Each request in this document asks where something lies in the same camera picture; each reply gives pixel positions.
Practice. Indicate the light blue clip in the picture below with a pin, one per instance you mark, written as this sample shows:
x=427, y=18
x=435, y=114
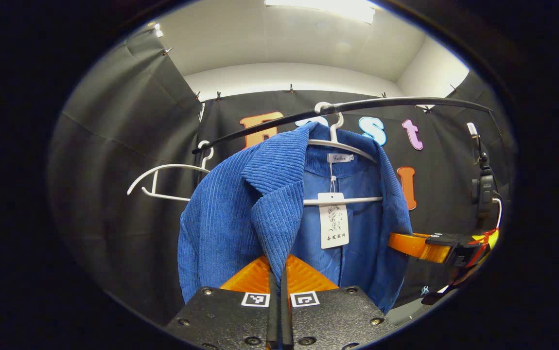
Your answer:
x=424, y=290

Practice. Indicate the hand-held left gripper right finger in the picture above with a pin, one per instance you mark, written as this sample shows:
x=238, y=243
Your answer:
x=338, y=316

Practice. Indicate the ceiling light panel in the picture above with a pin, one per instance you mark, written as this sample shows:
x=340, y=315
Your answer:
x=323, y=8

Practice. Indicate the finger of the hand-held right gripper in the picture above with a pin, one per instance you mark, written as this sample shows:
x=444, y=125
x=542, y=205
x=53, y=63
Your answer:
x=415, y=245

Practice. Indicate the black backdrop cloth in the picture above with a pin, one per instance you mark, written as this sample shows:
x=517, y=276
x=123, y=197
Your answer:
x=114, y=170

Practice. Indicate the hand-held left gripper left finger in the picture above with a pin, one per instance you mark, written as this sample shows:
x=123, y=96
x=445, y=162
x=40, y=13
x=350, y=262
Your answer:
x=221, y=316

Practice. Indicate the white plastic hanger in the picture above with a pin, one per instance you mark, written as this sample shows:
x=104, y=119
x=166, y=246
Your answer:
x=357, y=199
x=163, y=166

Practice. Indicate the black metal clothes rack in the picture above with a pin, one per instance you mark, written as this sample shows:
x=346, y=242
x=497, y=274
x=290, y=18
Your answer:
x=381, y=102

